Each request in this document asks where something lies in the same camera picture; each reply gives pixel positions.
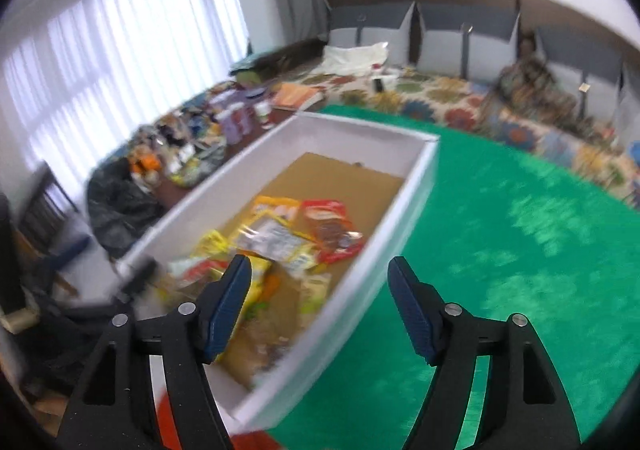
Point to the orange snack packet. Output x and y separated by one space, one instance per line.
282 207

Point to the grey cushion far left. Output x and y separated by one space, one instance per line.
388 22

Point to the white pillow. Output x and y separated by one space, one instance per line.
356 61

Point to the orange book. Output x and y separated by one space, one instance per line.
295 97

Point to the long yellow snack packet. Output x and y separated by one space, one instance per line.
265 236

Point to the dark patterned cloth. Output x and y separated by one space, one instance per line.
531 91

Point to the grey cushion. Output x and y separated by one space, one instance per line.
585 67
388 22
471 42

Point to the white pill bottle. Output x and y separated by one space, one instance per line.
263 114

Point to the black garbage bag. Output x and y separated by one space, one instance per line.
119 211

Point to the white cardboard box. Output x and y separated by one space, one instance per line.
383 175

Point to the purple canister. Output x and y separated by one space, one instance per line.
228 127

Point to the red fish snack packet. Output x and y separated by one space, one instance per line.
332 230

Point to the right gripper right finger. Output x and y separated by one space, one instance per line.
525 404

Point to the orange red stool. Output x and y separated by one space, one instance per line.
198 427

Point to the floral sofa cover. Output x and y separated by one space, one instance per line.
472 107

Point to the wooden chair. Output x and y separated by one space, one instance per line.
43 219

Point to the beige snack packet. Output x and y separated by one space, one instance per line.
313 292

